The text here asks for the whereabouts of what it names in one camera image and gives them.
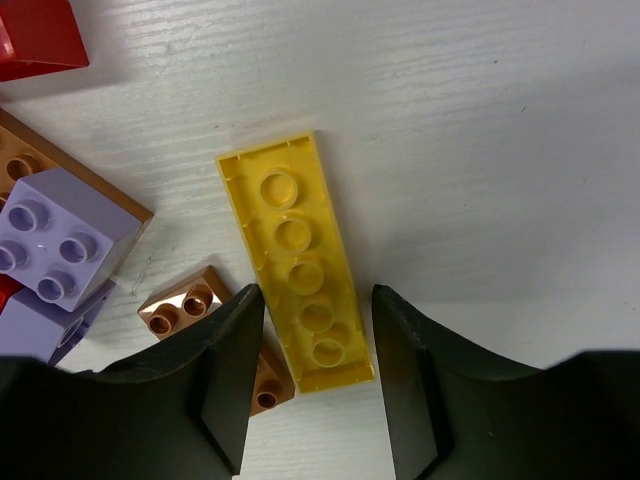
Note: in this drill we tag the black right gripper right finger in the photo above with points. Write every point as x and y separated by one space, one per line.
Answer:
456 410

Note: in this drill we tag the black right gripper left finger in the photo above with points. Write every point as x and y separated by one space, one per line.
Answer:
176 410

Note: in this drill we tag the brown lego plate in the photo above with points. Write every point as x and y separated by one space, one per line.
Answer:
190 299

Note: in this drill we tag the purple square lego brick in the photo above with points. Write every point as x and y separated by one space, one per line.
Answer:
61 238

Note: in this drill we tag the small red lego brick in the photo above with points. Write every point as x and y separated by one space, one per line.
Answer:
8 287

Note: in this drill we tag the yellow long lego plate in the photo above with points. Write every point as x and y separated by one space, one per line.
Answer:
285 215

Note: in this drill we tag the brown lego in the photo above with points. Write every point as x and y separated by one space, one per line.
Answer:
25 152

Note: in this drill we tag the red long lego brick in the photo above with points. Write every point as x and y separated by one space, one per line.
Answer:
39 37

